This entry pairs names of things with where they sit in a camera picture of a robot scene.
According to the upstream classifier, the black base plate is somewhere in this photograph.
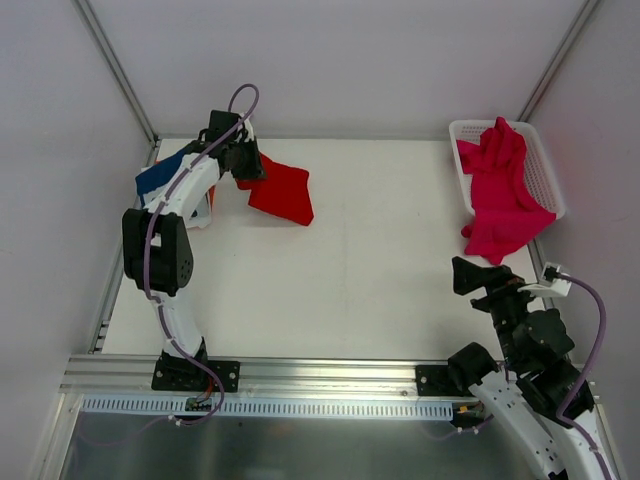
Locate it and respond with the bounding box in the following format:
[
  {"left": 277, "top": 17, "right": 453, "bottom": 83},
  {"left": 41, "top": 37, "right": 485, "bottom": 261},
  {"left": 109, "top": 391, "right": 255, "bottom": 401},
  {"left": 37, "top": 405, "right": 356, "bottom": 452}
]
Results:
[
  {"left": 151, "top": 356, "right": 241, "bottom": 393},
  {"left": 414, "top": 364, "right": 471, "bottom": 398}
]

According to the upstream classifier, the aluminium mounting rail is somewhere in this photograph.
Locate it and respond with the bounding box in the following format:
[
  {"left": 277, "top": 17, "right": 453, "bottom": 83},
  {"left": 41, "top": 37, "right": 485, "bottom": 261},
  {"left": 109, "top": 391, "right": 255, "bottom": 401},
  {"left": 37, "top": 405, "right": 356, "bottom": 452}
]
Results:
[{"left": 59, "top": 354, "right": 467, "bottom": 401}]

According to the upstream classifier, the white slotted cable duct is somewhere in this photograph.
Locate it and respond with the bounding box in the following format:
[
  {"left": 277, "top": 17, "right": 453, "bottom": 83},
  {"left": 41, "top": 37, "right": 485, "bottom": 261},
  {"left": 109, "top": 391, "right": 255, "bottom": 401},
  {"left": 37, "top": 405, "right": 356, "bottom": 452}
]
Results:
[{"left": 81, "top": 395, "right": 454, "bottom": 422}]

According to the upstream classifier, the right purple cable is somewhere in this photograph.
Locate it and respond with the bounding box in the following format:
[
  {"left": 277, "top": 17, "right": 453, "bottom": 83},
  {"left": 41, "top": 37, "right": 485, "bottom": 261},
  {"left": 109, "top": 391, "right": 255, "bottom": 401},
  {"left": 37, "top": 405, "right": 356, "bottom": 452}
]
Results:
[{"left": 424, "top": 273, "right": 626, "bottom": 480}]

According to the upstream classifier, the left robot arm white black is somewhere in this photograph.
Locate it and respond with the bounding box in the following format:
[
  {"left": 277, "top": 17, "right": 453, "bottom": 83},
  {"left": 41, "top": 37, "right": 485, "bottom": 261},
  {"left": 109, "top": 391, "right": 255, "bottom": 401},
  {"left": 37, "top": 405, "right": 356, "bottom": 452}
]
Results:
[{"left": 122, "top": 110, "right": 266, "bottom": 391}]

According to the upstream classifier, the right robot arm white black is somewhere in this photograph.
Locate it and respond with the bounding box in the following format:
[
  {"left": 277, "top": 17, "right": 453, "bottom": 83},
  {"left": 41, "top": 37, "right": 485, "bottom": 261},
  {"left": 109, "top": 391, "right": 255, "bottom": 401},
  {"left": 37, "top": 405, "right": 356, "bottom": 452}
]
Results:
[{"left": 447, "top": 257, "right": 616, "bottom": 479}]

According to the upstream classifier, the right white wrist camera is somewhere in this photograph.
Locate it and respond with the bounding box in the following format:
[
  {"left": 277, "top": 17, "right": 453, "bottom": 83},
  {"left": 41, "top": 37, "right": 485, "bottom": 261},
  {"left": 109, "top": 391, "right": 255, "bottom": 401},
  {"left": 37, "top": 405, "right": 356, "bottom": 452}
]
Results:
[{"left": 518, "top": 262, "right": 572, "bottom": 299}]

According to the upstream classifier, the magenta pink t shirt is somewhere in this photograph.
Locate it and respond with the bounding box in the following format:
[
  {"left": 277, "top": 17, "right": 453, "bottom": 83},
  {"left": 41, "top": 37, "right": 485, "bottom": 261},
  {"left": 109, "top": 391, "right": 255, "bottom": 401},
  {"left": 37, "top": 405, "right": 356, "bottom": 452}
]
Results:
[{"left": 456, "top": 117, "right": 556, "bottom": 265}]

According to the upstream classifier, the white plastic basket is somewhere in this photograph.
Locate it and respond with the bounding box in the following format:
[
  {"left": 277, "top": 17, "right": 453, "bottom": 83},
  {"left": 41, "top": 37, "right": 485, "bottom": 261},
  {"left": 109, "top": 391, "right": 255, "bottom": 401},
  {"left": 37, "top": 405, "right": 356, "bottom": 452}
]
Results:
[{"left": 449, "top": 119, "right": 566, "bottom": 220}]

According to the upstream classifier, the folded orange t shirt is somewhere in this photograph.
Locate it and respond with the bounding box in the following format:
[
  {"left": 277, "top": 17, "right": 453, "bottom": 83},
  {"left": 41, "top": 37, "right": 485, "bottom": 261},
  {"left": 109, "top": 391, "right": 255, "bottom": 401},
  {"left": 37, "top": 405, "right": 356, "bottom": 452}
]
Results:
[{"left": 208, "top": 185, "right": 216, "bottom": 211}]

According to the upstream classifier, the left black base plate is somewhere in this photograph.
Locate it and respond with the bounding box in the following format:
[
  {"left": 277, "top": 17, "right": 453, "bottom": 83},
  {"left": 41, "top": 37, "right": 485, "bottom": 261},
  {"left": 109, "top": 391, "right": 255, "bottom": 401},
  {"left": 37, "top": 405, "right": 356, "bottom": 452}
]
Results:
[{"left": 151, "top": 356, "right": 241, "bottom": 393}]

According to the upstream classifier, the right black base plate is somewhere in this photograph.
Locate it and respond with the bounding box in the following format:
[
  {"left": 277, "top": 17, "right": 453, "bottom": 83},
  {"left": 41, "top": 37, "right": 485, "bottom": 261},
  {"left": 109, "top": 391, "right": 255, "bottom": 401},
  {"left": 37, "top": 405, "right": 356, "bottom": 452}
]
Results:
[{"left": 414, "top": 364, "right": 471, "bottom": 398}]

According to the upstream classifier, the red t shirt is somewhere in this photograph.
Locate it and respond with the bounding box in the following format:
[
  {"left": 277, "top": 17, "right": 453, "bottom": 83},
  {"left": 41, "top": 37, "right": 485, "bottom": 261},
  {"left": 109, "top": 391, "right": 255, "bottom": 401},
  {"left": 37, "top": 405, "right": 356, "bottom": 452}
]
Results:
[{"left": 236, "top": 154, "right": 314, "bottom": 226}]

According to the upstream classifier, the folded blue printed t shirt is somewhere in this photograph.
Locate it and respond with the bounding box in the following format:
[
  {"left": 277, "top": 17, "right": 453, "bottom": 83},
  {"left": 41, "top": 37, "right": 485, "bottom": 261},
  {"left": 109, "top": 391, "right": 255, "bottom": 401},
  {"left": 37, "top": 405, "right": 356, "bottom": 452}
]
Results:
[{"left": 135, "top": 151, "right": 184, "bottom": 207}]

